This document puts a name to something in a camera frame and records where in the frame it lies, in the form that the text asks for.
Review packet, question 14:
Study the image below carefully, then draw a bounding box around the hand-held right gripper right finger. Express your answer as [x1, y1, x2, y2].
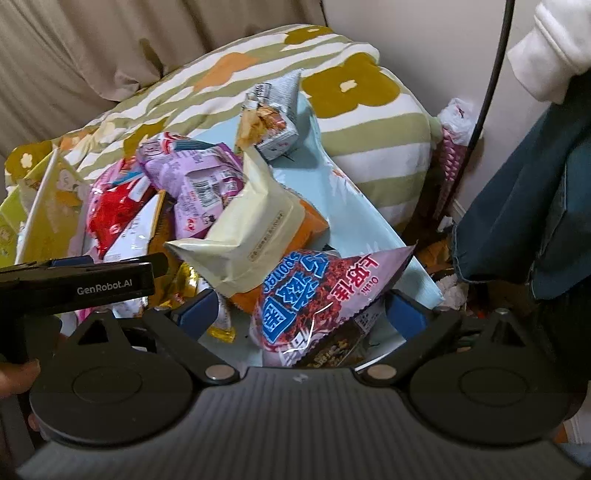
[356, 289, 530, 387]

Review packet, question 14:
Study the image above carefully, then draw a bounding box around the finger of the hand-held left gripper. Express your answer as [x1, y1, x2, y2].
[48, 252, 170, 280]

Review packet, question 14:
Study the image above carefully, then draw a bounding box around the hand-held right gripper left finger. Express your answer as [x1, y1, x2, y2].
[69, 289, 241, 387]

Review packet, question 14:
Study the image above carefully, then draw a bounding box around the cream snack packet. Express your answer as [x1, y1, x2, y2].
[164, 148, 308, 296]

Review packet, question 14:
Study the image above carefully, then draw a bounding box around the pink snack packet blue label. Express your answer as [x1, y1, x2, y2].
[249, 244, 416, 367]

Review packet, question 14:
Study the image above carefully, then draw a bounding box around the yellow green storage box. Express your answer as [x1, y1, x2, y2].
[0, 148, 90, 268]

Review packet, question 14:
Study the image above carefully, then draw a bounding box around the purple snack packet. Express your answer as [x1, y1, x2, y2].
[139, 141, 245, 241]

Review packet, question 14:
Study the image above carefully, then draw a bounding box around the grey white snack packet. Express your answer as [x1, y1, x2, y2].
[235, 69, 303, 161]

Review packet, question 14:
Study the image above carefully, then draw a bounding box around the person's left hand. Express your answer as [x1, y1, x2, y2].
[0, 361, 40, 398]

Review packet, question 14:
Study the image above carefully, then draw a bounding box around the gold snack packet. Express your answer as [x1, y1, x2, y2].
[159, 263, 213, 310]

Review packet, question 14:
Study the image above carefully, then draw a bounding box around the yellow wrapped candy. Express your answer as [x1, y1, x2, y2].
[205, 318, 236, 344]

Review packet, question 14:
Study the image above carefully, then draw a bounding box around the white red snack packet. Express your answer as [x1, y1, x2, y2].
[102, 191, 167, 264]

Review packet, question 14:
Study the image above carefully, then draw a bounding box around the dark brown snack packet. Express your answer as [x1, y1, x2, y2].
[277, 318, 370, 369]

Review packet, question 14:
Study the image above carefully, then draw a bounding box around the pink patterned bag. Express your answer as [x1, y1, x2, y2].
[434, 127, 467, 217]

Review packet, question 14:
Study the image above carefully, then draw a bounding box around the green striped floral blanket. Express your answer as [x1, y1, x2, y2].
[4, 25, 444, 232]

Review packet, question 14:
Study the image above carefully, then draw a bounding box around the white plastic bag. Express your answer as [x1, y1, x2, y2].
[436, 98, 485, 148]

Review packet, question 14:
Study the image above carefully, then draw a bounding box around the beige curtain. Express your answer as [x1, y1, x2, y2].
[0, 0, 328, 195]

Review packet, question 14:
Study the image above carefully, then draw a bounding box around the white sweatshirt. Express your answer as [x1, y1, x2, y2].
[507, 0, 591, 104]

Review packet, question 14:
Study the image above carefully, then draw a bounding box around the black cable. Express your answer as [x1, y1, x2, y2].
[434, 0, 517, 222]

